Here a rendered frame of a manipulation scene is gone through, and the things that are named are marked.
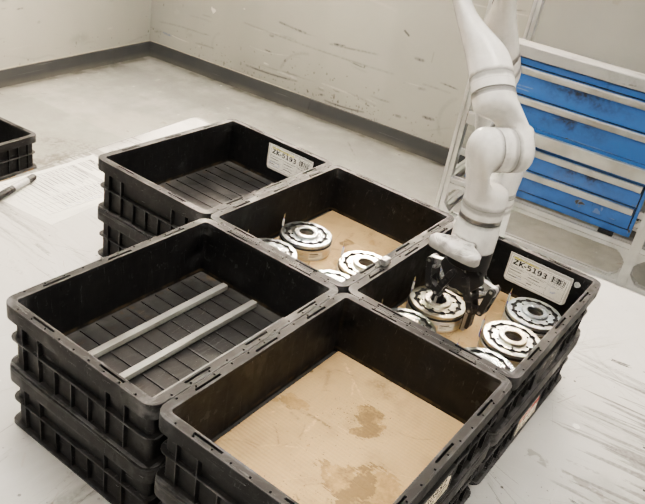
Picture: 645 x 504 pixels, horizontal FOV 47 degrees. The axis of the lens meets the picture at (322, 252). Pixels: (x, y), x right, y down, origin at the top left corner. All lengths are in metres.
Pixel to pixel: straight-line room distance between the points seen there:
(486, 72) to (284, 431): 0.62
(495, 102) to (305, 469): 0.61
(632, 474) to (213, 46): 4.10
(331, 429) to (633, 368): 0.79
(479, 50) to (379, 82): 3.18
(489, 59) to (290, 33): 3.49
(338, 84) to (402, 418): 3.54
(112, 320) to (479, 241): 0.60
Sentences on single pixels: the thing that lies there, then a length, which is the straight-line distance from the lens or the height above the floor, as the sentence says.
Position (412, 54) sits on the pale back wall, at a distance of 4.28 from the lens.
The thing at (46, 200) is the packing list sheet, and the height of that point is 0.70.
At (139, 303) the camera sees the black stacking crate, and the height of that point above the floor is 0.83.
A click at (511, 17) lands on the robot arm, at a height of 1.33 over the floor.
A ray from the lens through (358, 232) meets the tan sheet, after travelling 1.58.
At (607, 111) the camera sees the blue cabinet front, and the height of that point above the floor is 0.78.
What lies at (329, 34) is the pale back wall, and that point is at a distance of 4.51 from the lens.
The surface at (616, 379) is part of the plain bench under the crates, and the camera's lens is 1.62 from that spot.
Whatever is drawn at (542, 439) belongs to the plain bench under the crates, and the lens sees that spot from 1.40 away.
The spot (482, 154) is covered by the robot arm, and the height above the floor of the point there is 1.17.
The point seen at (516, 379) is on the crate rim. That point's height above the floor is 0.93.
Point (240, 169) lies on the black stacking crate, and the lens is 1.77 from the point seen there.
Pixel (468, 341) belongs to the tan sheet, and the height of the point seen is 0.83.
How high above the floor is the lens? 1.56
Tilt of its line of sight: 30 degrees down
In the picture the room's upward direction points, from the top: 11 degrees clockwise
